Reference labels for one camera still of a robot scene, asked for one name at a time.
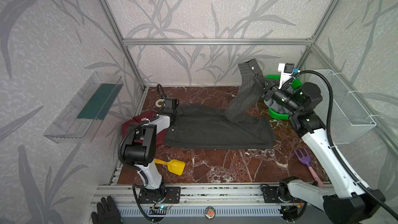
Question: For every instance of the round red sticker badge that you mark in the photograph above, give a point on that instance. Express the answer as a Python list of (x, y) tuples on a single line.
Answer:
[(210, 213)]

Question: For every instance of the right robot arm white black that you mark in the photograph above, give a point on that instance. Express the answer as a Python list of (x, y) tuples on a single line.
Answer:
[(349, 199)]

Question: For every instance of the white wire mesh basket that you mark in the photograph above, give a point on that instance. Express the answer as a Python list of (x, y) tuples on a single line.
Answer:
[(350, 120)]

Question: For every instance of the white tape roll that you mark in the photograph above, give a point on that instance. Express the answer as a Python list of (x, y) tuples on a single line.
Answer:
[(159, 103)]

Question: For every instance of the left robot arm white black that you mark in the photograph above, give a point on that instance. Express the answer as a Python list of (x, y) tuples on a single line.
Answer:
[(137, 151)]

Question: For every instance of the dark grey striped shirt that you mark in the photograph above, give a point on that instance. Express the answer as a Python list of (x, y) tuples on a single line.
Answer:
[(206, 127)]

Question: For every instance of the black glove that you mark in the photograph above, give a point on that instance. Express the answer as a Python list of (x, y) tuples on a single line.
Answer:
[(106, 212)]

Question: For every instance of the green plastic basket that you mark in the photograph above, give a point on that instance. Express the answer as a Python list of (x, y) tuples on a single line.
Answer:
[(295, 85)]

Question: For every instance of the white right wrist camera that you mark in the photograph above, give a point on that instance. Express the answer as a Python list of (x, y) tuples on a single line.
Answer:
[(286, 70)]

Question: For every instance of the purple pink toy tool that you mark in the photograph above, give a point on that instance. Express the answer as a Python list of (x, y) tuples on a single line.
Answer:
[(304, 158)]

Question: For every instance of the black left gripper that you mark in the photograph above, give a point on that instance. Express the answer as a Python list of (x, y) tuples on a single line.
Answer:
[(169, 108)]

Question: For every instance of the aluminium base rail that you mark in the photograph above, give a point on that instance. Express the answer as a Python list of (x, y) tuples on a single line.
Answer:
[(228, 200)]

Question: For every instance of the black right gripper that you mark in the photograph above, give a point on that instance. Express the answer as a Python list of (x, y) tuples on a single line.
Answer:
[(267, 87)]

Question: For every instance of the yellow toy shovel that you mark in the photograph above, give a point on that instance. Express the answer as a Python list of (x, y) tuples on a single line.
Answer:
[(173, 166)]

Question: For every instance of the small green circuit board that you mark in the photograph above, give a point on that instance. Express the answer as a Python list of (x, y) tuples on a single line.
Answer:
[(160, 208)]

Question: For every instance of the clear plastic wall tray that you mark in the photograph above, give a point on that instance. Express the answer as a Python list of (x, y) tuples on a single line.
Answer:
[(82, 117)]

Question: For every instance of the maroon folded shirt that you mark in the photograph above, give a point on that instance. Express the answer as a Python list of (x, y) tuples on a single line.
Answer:
[(137, 119)]

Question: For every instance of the light grey shirt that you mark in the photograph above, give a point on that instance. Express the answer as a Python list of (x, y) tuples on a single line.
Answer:
[(272, 104)]

